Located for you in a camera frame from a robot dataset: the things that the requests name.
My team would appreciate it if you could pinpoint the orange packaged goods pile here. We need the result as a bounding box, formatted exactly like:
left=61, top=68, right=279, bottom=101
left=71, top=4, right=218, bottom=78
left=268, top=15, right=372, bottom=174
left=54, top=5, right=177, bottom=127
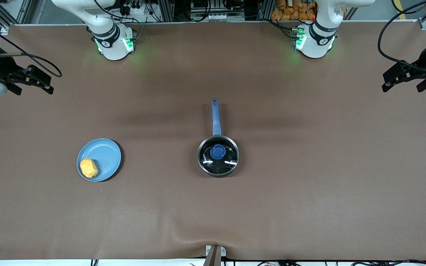
left=271, top=0, right=316, bottom=21

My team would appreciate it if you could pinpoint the glass lid with blue knob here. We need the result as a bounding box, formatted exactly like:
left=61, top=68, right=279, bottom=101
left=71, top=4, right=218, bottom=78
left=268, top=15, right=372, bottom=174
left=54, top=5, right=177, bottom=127
left=199, top=137, right=239, bottom=175

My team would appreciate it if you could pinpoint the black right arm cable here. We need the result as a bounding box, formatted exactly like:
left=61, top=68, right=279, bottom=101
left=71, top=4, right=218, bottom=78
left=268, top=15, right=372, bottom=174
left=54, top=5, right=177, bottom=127
left=0, top=7, right=63, bottom=78

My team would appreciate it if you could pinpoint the white power strip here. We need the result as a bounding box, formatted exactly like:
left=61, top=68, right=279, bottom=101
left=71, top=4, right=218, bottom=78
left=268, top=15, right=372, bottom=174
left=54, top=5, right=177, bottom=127
left=119, top=3, right=151, bottom=17

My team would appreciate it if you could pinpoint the brown table cloth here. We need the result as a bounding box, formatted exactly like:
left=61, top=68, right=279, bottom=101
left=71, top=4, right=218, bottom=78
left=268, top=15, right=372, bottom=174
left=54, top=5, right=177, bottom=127
left=0, top=22, right=426, bottom=261

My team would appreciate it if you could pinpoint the blue plate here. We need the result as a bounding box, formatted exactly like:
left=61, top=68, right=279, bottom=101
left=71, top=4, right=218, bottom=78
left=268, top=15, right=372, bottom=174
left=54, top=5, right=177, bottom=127
left=77, top=138, right=122, bottom=183

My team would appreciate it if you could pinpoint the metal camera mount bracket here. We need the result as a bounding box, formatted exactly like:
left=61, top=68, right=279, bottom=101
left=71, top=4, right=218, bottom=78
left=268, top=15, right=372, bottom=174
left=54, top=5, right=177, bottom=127
left=205, top=245, right=227, bottom=266

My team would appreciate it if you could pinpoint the yellow potato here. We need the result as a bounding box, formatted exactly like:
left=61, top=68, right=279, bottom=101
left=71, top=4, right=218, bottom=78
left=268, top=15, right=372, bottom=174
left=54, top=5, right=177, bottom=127
left=80, top=158, right=99, bottom=179

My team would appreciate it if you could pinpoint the blue-handled saucepan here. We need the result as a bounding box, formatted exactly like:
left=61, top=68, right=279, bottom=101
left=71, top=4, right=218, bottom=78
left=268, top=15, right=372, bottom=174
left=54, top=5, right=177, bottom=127
left=197, top=98, right=240, bottom=178

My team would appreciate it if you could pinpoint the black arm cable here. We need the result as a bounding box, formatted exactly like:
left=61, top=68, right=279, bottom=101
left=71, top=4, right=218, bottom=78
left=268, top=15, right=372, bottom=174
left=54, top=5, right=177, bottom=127
left=377, top=0, right=426, bottom=72
left=0, top=7, right=63, bottom=78

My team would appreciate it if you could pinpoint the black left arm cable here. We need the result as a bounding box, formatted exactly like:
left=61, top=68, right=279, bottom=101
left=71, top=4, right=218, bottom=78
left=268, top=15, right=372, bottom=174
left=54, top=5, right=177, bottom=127
left=377, top=0, right=426, bottom=72

